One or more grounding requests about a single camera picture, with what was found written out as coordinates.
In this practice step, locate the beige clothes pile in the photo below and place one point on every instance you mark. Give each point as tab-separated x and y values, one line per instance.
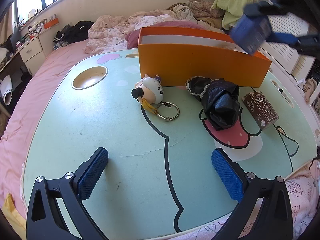
198	11

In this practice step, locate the white bedside drawer cabinet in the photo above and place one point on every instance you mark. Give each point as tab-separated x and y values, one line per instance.
33	55

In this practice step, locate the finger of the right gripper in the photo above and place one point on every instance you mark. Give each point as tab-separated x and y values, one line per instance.
264	8
283	38

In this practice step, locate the blue tin box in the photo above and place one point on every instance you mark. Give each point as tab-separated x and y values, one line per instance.
251	32

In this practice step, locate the orange shelf organizer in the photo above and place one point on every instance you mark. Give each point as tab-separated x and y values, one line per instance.
51	23

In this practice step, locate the green cartoon lap table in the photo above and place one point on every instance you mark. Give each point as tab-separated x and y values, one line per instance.
159	179

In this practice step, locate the pink bed sheet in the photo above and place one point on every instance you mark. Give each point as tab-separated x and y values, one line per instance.
16	139

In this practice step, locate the orange cardboard box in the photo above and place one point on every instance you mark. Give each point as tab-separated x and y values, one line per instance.
177	54

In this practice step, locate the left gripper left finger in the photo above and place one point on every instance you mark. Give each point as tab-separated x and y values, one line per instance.
44	217

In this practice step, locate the brown playing card box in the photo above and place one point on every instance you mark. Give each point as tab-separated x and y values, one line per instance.
261	109

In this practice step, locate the black plastic bag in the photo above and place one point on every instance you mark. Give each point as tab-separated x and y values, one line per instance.
220	102

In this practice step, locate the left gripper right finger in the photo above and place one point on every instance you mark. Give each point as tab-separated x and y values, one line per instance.
263	210

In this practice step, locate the pig figurine keychain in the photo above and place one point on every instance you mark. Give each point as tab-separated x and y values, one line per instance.
149	92

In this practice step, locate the pink floral quilt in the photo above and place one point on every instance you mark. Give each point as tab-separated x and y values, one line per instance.
109	33

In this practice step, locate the black clothes pile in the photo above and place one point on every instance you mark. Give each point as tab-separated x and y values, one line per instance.
72	34

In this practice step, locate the black lace fabric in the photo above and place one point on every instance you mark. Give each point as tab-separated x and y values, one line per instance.
196	85

